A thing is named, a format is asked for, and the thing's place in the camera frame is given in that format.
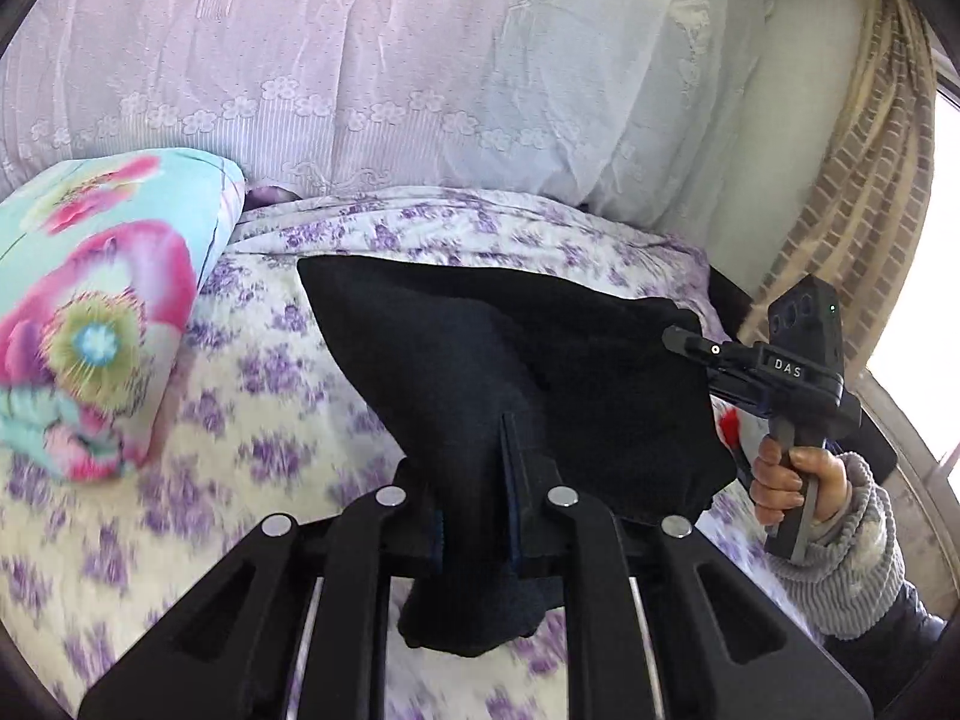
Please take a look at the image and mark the purple floral bed sheet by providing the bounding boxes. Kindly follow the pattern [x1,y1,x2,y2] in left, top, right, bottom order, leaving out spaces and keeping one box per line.
[0,187,826,720]

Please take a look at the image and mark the person's right hand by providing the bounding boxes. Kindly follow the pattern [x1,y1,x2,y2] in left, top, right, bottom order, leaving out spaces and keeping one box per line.
[750,435,852,530]

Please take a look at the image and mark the person's right forearm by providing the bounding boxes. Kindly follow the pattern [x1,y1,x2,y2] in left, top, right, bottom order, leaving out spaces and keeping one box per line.
[765,454,947,713]

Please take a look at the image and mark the lavender lace cloth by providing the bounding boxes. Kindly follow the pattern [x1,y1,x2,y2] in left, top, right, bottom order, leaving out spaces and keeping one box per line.
[0,0,781,230]

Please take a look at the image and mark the brick pattern curtain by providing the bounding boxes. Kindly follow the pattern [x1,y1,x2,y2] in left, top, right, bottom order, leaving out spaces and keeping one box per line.
[739,0,947,385]

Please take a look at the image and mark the bright window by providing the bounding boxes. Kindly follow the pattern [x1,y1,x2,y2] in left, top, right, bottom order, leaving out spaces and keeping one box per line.
[862,82,960,466]

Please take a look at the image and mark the black pants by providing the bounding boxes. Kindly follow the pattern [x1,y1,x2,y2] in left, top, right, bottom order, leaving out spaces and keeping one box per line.
[297,255,740,659]

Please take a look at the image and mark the folded teal pink floral quilt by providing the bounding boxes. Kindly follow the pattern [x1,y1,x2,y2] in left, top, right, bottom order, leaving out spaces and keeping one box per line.
[0,148,248,482]

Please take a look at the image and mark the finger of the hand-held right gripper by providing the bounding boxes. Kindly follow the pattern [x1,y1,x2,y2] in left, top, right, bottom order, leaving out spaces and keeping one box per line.
[661,325,732,374]

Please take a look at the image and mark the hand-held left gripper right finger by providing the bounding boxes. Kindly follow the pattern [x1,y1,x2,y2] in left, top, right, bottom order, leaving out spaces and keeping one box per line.
[499,414,875,720]

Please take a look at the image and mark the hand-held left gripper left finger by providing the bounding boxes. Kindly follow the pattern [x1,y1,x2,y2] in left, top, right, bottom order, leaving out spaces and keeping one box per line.
[79,461,451,720]

